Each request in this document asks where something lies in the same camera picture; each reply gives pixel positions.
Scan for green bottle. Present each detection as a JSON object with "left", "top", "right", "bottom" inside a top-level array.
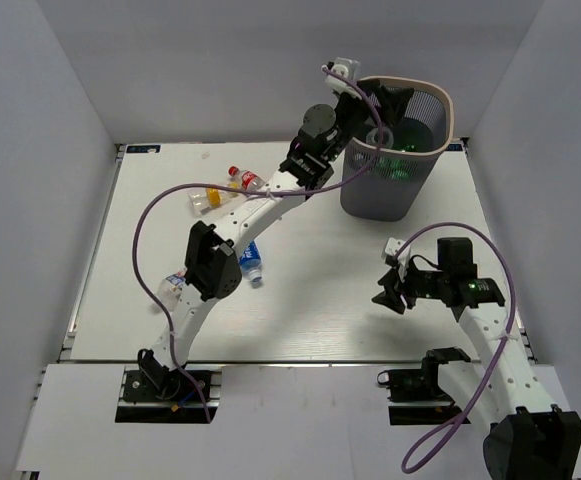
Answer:
[
  {"left": 369, "top": 156, "right": 395, "bottom": 179},
  {"left": 392, "top": 156, "right": 422, "bottom": 182}
]

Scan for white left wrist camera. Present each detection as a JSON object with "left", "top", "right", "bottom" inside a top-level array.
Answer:
[{"left": 322, "top": 57, "right": 361, "bottom": 98}]

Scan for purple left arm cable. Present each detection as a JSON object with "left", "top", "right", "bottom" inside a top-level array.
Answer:
[{"left": 132, "top": 62, "right": 394, "bottom": 424}]

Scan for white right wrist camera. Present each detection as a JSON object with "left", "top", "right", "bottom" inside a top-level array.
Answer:
[{"left": 381, "top": 237, "right": 411, "bottom": 268}]

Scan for grey mesh waste bin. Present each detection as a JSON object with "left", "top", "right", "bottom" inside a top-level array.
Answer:
[{"left": 340, "top": 76, "right": 454, "bottom": 222}]

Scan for white blue label bottle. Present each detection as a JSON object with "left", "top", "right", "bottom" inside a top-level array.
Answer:
[{"left": 156, "top": 269, "right": 186, "bottom": 312}]

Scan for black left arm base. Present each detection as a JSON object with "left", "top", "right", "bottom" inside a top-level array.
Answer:
[{"left": 115, "top": 349, "right": 220, "bottom": 425}]

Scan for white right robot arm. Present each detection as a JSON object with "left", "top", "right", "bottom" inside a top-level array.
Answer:
[{"left": 373, "top": 237, "right": 581, "bottom": 479}]

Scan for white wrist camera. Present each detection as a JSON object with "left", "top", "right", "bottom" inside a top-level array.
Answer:
[
  {"left": 381, "top": 237, "right": 411, "bottom": 268},
  {"left": 322, "top": 57, "right": 361, "bottom": 98}
]

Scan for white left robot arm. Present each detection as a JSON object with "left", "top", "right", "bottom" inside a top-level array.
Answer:
[{"left": 138, "top": 80, "right": 414, "bottom": 399}]

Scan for blue sticker left corner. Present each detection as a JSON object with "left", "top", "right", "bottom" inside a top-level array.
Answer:
[{"left": 126, "top": 145, "right": 161, "bottom": 154}]

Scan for black label clear bottle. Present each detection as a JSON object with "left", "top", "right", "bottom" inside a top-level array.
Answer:
[{"left": 363, "top": 126, "right": 394, "bottom": 150}]

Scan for blue label clear bottle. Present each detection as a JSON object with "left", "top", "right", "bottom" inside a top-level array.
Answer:
[{"left": 239, "top": 241, "right": 262, "bottom": 288}]

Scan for red label cola bottle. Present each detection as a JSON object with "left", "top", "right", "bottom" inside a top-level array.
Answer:
[{"left": 228, "top": 166, "right": 266, "bottom": 191}]

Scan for yellow label clear bottle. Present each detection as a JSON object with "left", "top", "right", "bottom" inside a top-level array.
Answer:
[{"left": 188, "top": 188, "right": 238, "bottom": 216}]

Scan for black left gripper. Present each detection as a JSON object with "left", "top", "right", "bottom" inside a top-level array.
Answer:
[{"left": 324, "top": 78, "right": 413, "bottom": 162}]

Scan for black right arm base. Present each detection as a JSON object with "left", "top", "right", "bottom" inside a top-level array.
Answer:
[{"left": 376, "top": 347, "right": 471, "bottom": 426}]

